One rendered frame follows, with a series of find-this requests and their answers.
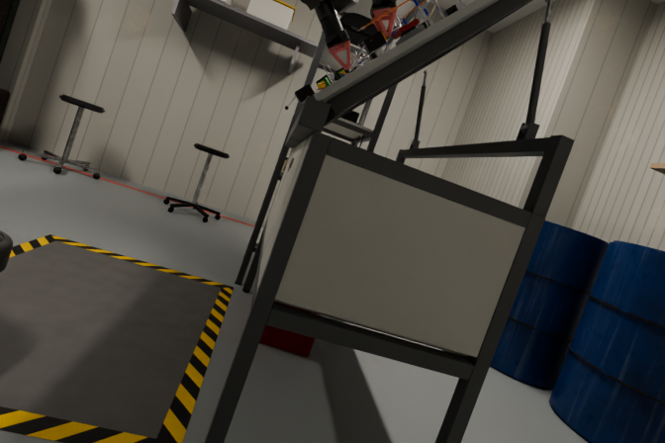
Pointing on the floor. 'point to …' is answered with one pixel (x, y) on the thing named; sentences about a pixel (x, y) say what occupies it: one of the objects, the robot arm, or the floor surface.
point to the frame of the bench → (387, 345)
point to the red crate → (297, 343)
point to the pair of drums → (592, 334)
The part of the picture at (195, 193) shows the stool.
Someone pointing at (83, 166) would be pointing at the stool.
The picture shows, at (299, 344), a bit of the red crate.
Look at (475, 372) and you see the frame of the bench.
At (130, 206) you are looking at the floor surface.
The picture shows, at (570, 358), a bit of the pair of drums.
